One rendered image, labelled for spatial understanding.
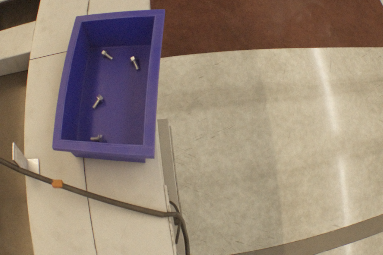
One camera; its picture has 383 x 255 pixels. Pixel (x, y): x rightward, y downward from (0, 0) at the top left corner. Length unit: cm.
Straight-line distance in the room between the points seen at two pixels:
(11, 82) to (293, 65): 118
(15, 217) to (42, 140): 17
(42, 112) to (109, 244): 25
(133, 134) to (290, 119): 102
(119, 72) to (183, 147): 87
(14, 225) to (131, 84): 36
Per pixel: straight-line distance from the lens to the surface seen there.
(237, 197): 158
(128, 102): 76
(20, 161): 73
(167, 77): 175
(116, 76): 79
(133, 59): 78
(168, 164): 117
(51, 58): 84
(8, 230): 83
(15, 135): 87
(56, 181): 70
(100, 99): 76
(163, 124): 120
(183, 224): 74
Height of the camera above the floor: 151
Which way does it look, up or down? 64 degrees down
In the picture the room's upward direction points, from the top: 1 degrees counter-clockwise
